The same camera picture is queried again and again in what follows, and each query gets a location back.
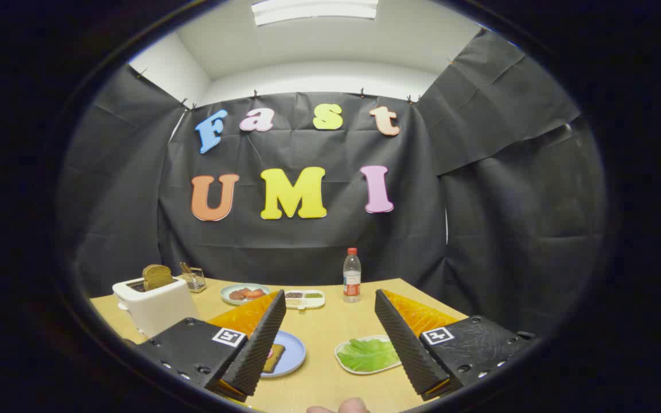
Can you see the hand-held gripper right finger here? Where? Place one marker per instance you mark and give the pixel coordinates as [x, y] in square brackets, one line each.
[408, 350]

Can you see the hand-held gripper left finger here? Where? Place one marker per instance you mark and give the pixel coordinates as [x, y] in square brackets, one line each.
[261, 350]

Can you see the green lettuce leaf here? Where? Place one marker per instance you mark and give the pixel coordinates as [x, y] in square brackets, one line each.
[368, 354]

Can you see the dark brown bread slice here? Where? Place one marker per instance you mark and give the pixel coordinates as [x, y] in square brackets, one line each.
[157, 277]

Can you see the light brown bread slice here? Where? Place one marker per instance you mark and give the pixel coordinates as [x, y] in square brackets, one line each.
[273, 358]

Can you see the blue round plate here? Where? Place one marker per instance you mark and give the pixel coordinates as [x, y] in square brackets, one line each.
[295, 351]

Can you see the white square plate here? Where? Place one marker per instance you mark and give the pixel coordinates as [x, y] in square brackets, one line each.
[365, 371]

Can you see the pale green round plate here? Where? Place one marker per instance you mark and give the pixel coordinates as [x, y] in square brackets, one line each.
[233, 301]

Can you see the red tomato slice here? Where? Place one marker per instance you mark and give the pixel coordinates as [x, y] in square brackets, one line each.
[255, 293]

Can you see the brown meat slices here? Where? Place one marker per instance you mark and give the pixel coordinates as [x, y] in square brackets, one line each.
[237, 295]

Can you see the white divided seed dish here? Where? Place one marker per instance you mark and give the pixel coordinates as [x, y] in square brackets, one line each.
[310, 299]

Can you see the clear bottle with red cap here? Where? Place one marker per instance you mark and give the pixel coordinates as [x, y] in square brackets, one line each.
[352, 281]

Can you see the brown wooden sticks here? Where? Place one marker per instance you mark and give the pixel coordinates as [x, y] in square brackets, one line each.
[185, 268]

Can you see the white toaster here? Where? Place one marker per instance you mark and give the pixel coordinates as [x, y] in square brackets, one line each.
[155, 307]

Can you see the black backdrop cloth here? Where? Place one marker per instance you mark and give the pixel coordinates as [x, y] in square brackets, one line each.
[307, 241]

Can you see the ceiling light panel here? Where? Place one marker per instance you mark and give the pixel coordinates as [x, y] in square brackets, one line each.
[313, 10]

